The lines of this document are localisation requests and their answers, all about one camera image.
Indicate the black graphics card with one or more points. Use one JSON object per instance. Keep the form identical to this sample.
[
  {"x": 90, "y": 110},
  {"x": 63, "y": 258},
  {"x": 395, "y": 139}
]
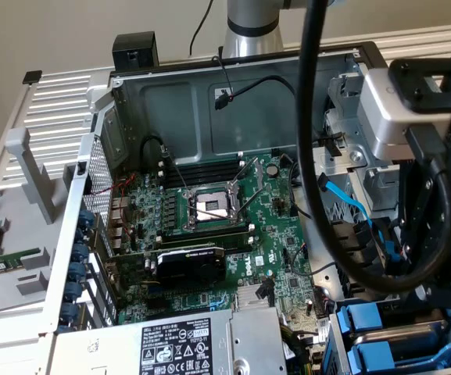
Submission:
[{"x": 194, "y": 269}]

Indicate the small black bracket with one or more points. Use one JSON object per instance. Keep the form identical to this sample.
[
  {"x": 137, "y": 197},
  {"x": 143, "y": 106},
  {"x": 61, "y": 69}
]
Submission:
[{"x": 32, "y": 77}]

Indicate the empty blue disk carrier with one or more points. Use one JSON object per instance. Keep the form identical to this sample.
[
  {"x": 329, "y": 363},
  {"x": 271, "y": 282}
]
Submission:
[{"x": 369, "y": 355}]

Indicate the silver finned heat sink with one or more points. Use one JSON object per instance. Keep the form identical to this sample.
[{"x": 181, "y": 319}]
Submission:
[{"x": 246, "y": 298}]

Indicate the grey power supply unit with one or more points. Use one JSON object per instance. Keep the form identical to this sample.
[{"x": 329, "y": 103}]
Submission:
[{"x": 248, "y": 343}]

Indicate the black plastic shroud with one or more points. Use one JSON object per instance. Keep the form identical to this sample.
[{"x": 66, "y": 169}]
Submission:
[{"x": 360, "y": 234}]

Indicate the grey metal drive cage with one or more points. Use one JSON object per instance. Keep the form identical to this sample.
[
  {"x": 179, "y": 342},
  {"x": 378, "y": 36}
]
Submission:
[{"x": 381, "y": 183}]

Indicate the black camera bracket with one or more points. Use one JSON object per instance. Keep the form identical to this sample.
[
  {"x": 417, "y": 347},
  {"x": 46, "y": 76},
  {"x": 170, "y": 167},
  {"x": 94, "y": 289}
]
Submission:
[{"x": 399, "y": 74}]

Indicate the dark blue card latch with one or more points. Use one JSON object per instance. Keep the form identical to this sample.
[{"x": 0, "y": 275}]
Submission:
[
  {"x": 73, "y": 292},
  {"x": 79, "y": 253},
  {"x": 80, "y": 235},
  {"x": 77, "y": 272},
  {"x": 86, "y": 218},
  {"x": 68, "y": 313}
]

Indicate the round coin battery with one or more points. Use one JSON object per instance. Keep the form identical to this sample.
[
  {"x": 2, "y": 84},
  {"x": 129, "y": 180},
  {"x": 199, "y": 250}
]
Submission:
[{"x": 273, "y": 170}]

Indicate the silver socket cover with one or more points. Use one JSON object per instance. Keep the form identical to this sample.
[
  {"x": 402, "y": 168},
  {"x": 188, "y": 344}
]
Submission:
[{"x": 259, "y": 173}]

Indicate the black box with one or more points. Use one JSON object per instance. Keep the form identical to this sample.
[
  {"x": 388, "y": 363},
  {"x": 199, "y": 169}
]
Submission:
[{"x": 135, "y": 47}]

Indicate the grey metal disk bay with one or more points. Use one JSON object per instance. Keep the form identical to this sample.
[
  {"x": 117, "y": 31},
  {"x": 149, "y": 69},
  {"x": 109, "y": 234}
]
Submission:
[{"x": 336, "y": 347}]

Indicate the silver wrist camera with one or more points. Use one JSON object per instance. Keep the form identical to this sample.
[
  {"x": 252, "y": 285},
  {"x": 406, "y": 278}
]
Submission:
[{"x": 381, "y": 113}]

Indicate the blue expansion slot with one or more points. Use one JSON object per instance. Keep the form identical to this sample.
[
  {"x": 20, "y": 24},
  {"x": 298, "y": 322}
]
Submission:
[{"x": 156, "y": 290}]

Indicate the grey parts rack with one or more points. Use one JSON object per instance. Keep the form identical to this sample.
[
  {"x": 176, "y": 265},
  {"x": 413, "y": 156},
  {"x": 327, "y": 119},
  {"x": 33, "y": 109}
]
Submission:
[{"x": 33, "y": 242}]

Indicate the CPU socket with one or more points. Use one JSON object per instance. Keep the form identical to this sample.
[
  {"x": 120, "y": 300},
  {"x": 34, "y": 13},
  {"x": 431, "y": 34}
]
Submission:
[{"x": 209, "y": 205}]

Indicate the green RAM stick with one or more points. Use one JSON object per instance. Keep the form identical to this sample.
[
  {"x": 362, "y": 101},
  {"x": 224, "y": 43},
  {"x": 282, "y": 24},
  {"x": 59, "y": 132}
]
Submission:
[{"x": 2, "y": 265}]

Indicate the grey open PC case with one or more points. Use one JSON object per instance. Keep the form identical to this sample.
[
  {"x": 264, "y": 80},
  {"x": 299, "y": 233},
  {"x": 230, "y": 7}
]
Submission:
[{"x": 170, "y": 117}]

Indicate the thin metal locking lever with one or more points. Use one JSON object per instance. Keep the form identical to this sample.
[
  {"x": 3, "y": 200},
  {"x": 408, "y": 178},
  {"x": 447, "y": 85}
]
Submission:
[
  {"x": 209, "y": 213},
  {"x": 178, "y": 176}
]

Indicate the hard disk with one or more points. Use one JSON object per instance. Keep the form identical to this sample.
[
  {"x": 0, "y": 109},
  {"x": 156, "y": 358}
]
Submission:
[{"x": 360, "y": 316}]

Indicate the green motherboard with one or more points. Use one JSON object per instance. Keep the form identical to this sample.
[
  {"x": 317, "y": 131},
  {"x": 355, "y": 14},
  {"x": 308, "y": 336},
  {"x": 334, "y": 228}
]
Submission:
[{"x": 272, "y": 234}]

